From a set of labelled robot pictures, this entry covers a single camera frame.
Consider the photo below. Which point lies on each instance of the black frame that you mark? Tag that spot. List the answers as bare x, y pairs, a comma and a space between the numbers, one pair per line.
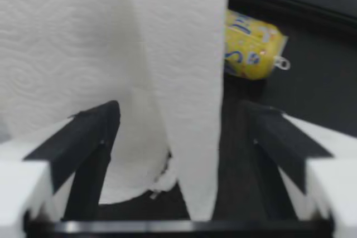
293, 6

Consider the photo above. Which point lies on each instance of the yellow drink can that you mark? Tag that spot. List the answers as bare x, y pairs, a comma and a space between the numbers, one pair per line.
251, 48

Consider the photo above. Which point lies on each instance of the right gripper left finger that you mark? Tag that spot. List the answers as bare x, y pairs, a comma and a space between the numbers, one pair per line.
42, 171

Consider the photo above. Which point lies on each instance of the white paper towel roll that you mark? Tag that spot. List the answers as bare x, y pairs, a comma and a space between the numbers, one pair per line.
83, 40

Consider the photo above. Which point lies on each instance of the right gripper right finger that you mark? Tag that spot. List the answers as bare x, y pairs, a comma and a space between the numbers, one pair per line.
312, 171

